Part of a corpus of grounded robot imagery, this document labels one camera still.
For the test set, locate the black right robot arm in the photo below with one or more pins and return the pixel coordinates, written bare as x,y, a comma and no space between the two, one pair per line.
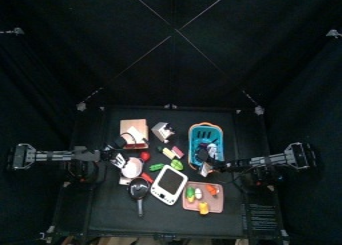
276,160

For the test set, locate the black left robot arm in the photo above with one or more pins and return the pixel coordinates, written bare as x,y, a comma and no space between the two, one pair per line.
54,155

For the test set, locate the blue white item in basket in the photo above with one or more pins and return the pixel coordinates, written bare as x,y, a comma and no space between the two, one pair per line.
212,149

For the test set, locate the red toy tomato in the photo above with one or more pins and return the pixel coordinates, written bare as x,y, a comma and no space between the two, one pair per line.
145,155

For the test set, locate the teal basket with orange rim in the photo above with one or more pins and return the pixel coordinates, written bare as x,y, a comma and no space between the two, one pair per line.
196,142

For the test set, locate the orange toy carrot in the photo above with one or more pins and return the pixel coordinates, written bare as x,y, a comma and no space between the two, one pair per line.
212,190

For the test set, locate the light green toy lime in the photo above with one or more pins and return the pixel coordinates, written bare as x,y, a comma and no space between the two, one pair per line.
177,164

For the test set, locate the brown wooden toy box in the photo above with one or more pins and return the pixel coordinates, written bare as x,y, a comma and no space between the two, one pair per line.
134,131

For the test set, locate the white toy egg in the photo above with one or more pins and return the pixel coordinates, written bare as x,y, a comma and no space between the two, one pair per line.
198,193

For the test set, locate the pink toy block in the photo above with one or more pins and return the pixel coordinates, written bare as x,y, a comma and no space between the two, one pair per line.
178,152

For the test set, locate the green toy pepper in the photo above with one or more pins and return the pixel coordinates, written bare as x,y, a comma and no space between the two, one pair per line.
155,167

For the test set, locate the red toy sausage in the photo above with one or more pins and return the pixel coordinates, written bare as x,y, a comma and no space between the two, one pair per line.
147,177

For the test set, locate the green yellow toy corn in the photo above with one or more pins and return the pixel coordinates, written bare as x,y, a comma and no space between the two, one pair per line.
190,194

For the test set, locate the black toy frying pan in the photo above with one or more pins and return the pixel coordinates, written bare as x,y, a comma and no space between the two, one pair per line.
139,188

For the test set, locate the white tablet with black screen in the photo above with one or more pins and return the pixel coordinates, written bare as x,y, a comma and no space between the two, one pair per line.
169,185

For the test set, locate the yellow toy block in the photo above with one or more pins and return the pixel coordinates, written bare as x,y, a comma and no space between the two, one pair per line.
169,153

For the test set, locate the pink cutting board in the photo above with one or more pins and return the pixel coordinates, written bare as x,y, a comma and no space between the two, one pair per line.
214,202

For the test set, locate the yellow toy food piece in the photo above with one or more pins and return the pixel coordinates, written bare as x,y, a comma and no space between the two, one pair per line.
204,208

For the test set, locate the small grey white toy appliance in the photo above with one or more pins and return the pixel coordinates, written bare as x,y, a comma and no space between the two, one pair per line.
162,131

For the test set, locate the white text label sticker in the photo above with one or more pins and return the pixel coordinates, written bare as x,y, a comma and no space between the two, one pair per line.
262,217

